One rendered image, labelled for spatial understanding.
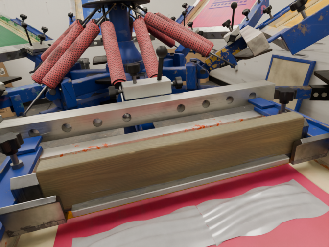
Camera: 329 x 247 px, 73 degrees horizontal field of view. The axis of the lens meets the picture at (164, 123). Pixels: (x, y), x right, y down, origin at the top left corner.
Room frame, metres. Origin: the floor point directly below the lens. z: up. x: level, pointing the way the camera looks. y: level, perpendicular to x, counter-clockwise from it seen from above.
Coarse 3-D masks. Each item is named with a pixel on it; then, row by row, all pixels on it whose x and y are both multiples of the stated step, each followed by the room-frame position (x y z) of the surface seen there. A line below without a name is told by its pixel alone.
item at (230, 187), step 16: (240, 176) 0.32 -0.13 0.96; (256, 176) 0.31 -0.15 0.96; (272, 176) 0.31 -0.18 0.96; (288, 176) 0.30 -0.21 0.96; (304, 176) 0.30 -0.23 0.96; (192, 192) 0.29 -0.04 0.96; (208, 192) 0.28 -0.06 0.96; (224, 192) 0.28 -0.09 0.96; (240, 192) 0.28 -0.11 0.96; (320, 192) 0.26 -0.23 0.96; (288, 224) 0.21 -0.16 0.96; (304, 224) 0.21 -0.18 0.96; (320, 224) 0.21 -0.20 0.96; (240, 240) 0.19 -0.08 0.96; (256, 240) 0.19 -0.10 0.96; (272, 240) 0.19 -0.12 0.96; (288, 240) 0.19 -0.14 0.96; (304, 240) 0.19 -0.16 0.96; (320, 240) 0.18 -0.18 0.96
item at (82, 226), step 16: (176, 192) 0.29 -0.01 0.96; (112, 208) 0.27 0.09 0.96; (128, 208) 0.26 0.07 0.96; (144, 208) 0.26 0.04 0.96; (160, 208) 0.26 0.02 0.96; (176, 208) 0.25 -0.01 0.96; (64, 224) 0.24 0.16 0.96; (80, 224) 0.24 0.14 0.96; (96, 224) 0.24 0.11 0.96; (112, 224) 0.23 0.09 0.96; (64, 240) 0.21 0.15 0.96
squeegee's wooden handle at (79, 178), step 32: (224, 128) 0.30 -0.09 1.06; (256, 128) 0.30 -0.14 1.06; (288, 128) 0.32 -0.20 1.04; (64, 160) 0.25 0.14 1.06; (96, 160) 0.25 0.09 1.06; (128, 160) 0.26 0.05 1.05; (160, 160) 0.27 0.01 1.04; (192, 160) 0.28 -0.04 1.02; (224, 160) 0.29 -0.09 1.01; (256, 160) 0.30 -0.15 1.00; (64, 192) 0.24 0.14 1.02; (96, 192) 0.25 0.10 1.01
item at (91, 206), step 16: (272, 160) 0.30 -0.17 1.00; (288, 160) 0.30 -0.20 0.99; (192, 176) 0.28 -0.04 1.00; (208, 176) 0.27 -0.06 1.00; (224, 176) 0.28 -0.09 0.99; (128, 192) 0.25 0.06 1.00; (144, 192) 0.25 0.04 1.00; (160, 192) 0.25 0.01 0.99; (80, 208) 0.23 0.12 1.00; (96, 208) 0.23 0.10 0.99
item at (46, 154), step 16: (256, 112) 0.51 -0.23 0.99; (160, 128) 0.47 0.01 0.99; (176, 128) 0.46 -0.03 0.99; (192, 128) 0.45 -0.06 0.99; (80, 144) 0.42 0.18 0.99; (96, 144) 0.42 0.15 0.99; (112, 144) 0.41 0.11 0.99; (320, 160) 0.33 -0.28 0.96; (0, 240) 0.19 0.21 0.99; (16, 240) 0.22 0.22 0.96
